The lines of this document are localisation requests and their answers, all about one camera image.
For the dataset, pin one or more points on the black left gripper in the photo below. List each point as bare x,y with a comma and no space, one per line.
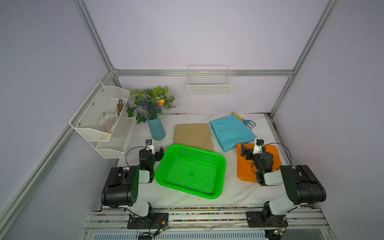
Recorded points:
156,154

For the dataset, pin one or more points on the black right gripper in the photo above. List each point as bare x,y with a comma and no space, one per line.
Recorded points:
249,150

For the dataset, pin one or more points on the orange pants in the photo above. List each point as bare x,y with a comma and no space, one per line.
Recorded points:
245,172

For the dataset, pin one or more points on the teal pants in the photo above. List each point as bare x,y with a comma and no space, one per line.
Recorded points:
231,131

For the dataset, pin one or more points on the beige pants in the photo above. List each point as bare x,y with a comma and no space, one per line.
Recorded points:
194,135

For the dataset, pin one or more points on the green plastic basket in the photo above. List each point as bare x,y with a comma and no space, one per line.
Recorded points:
193,171

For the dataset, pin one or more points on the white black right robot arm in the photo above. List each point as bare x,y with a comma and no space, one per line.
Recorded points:
301,185

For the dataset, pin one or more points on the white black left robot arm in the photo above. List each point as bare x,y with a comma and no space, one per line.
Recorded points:
121,190

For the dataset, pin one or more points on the teal cylindrical vase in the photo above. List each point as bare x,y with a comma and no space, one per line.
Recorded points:
157,129

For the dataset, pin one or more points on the blue yellow garden rake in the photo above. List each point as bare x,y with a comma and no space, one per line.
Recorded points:
248,123

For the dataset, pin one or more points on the artificial flower bouquet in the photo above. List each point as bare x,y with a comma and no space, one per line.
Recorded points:
150,103

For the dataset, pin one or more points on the dried twig bundle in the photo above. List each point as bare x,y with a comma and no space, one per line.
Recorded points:
120,106

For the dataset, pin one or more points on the clear glove in shelf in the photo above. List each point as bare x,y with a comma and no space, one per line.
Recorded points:
108,120

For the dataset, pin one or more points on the white mesh two-tier shelf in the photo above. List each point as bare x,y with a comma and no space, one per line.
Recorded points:
85,121

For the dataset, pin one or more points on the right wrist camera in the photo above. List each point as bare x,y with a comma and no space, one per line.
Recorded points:
258,147

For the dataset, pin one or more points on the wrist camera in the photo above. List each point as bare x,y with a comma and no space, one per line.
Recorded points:
258,147
150,145

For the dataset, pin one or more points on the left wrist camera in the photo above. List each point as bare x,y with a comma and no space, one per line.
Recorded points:
150,145

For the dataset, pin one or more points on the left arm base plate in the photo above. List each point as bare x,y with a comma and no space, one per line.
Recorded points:
153,221

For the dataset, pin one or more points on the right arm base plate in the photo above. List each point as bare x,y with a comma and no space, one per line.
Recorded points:
259,220

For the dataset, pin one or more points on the white wire wall basket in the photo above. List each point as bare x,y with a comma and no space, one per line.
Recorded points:
208,80

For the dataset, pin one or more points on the aluminium frame rail front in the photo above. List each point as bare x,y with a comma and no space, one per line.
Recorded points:
200,219

